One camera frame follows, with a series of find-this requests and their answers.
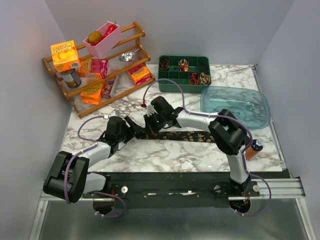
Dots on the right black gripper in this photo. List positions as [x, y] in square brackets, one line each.
[149, 127]

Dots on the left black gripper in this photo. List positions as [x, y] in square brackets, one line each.
[133, 130]

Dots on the black leaf patterned tie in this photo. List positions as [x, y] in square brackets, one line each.
[184, 136]

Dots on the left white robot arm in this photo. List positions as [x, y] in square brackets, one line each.
[67, 178]

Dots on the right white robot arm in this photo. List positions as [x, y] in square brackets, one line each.
[228, 134]

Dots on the rolled orange black tie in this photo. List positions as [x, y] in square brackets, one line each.
[194, 79]

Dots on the orange sponge box right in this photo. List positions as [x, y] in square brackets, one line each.
[139, 74]

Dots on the orange sponge box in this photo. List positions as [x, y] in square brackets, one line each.
[139, 74]
[92, 95]

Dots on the green divided organizer tray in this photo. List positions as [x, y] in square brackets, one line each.
[173, 80]

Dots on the rolled dark orange tie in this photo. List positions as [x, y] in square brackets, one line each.
[164, 64]

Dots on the rolled tan patterned tie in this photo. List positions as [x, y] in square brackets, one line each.
[204, 79]

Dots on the red white small box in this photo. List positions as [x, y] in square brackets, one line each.
[108, 88]

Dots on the rolled red patterned tie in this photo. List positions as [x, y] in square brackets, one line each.
[183, 65]

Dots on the orange sponge box bottom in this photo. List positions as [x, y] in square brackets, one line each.
[92, 95]

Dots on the wooden tiered rack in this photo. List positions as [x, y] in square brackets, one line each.
[131, 35]

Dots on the metal spoon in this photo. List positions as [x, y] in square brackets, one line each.
[128, 56]

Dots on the pink scrub sponge box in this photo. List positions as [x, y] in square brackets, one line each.
[93, 68]

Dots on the dark glass jar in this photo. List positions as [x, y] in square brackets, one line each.
[71, 78]

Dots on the teal plastic tub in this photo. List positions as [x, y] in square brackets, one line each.
[249, 106]

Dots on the pink plastic bin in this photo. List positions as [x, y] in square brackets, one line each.
[101, 49]

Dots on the orange bottle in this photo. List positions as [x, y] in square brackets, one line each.
[256, 146]

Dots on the orange scrub daddy box top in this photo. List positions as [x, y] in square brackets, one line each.
[65, 56]

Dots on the brown round fruit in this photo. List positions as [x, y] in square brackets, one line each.
[94, 38]

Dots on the red chili pepper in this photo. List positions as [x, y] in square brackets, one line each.
[109, 30]

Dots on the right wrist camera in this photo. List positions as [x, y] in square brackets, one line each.
[150, 110]

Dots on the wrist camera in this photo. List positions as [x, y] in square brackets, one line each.
[150, 110]
[113, 113]

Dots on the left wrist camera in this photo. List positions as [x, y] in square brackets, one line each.
[113, 113]

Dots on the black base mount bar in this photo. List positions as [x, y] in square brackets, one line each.
[170, 190]

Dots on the aluminium rail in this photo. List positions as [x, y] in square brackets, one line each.
[289, 188]

